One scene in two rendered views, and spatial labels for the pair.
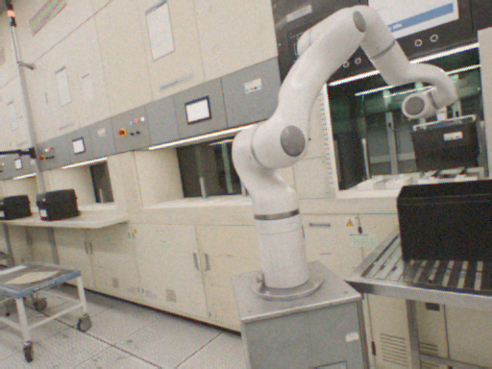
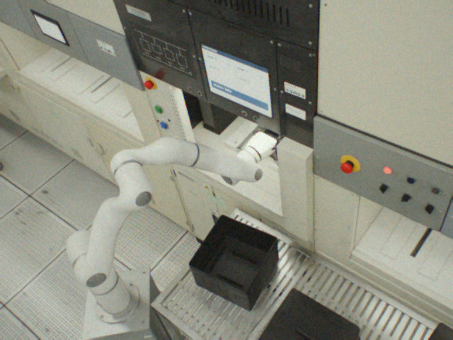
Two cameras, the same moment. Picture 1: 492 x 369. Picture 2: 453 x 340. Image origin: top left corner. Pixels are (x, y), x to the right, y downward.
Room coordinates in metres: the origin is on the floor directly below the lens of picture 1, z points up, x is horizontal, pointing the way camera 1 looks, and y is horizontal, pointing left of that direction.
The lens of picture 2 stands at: (-0.08, -0.80, 2.63)
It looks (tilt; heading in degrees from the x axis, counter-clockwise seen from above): 49 degrees down; 9
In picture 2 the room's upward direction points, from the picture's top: 12 degrees counter-clockwise
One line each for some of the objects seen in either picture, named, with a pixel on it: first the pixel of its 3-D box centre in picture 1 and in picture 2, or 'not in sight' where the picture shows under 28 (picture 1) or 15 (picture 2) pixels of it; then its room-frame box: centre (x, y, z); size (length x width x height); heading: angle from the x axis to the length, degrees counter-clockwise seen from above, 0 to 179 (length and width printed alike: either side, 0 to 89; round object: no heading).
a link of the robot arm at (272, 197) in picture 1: (263, 169); (90, 260); (0.86, -0.06, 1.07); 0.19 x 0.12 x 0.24; 29
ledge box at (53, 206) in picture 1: (57, 204); not in sight; (2.97, 1.73, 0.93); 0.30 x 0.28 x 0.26; 49
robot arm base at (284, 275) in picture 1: (282, 249); (110, 291); (0.83, -0.07, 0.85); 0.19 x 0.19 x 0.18
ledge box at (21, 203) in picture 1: (12, 207); not in sight; (3.71, 2.67, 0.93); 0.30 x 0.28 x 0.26; 54
